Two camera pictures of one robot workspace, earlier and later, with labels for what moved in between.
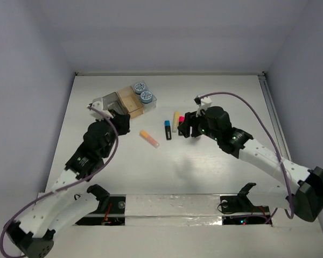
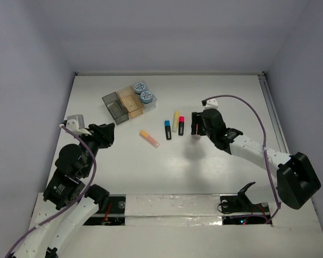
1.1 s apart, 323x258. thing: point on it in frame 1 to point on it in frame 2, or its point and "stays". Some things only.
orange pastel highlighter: x=149 y=139 stays
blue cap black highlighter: x=167 y=129 stays
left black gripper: x=122 y=122 to x=103 y=135
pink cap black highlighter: x=181 y=120 stays
